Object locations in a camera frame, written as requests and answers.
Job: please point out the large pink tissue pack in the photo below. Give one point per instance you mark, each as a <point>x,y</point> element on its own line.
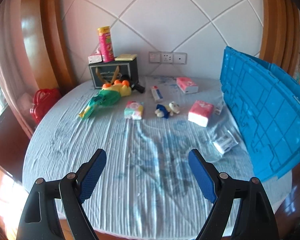
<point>200,113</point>

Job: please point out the pink curtain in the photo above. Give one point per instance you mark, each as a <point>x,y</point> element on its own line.
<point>11,82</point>

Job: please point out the wall socket panel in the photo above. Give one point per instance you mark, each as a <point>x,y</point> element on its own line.
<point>166,57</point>

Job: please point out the small pink tissue pack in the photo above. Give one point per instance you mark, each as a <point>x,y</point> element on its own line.
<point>187,85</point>

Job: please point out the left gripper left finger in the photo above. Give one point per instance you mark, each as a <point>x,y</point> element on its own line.
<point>39,219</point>

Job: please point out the red plastic toy bag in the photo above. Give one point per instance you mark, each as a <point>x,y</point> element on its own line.
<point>43,101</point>

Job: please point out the wall switch panel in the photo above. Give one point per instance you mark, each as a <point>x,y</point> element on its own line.
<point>154,57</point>

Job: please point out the yellow green plush duck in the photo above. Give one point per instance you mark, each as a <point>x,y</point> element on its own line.
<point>107,96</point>

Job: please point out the pastel tissue pack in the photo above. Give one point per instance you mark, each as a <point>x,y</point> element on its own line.
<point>133,110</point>

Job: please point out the black folding umbrella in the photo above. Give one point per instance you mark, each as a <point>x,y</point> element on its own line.
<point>134,85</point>

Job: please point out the blue plastic storage crate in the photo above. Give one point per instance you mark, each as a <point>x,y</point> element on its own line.
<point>265,103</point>

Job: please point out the yellow sticky note pad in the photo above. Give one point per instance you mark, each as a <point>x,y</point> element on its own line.
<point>126,57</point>

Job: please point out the blue patterned tablecloth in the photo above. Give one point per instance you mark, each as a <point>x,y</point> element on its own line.
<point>147,189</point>

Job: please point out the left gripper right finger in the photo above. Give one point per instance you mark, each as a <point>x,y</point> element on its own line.
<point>255,218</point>

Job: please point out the white plastic bag barcode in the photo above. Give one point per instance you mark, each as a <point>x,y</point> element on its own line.
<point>221,144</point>

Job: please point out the pink chips can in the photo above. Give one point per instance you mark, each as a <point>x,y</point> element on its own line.
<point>106,47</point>

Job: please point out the plush bear blue dress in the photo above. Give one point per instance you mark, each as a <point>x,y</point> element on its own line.
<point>165,111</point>

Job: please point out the small white pink box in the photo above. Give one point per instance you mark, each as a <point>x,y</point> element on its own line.
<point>95,58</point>

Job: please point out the white blue red toothpaste box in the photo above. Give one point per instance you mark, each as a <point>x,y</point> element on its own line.
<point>157,96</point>

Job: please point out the black gift box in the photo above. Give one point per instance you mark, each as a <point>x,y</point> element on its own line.
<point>108,72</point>

